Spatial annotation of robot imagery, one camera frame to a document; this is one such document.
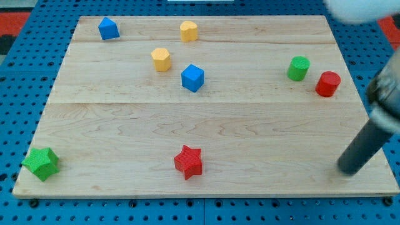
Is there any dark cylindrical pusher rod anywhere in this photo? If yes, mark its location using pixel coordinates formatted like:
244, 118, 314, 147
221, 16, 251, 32
337, 119, 393, 175

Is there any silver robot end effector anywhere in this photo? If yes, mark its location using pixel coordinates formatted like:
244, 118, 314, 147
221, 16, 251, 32
366, 49, 399, 134

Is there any red star block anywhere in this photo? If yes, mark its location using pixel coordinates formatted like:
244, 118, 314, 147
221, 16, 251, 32
174, 145, 203, 180

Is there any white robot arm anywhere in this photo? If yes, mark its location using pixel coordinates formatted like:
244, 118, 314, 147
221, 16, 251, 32
324, 0, 399, 176

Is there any blue cube block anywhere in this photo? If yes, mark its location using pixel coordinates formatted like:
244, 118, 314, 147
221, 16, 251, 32
181, 64, 204, 93

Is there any green star block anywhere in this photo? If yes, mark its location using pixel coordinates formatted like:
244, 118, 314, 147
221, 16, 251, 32
21, 147, 60, 182

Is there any red cylinder block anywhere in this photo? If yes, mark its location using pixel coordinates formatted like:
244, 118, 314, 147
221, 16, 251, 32
315, 71, 341, 97

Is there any green cylinder block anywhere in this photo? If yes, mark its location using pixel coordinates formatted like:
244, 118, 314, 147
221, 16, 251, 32
287, 56, 311, 81

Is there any wooden board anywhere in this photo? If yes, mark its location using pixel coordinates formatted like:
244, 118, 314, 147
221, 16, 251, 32
12, 16, 399, 199

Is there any yellow heart block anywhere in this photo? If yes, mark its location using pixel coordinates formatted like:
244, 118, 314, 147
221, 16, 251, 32
179, 21, 198, 43

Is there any yellow hexagon block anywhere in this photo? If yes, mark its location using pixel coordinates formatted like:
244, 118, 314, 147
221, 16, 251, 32
151, 48, 171, 72

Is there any blue pentagon block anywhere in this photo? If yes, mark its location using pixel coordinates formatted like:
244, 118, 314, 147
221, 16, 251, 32
98, 17, 120, 40

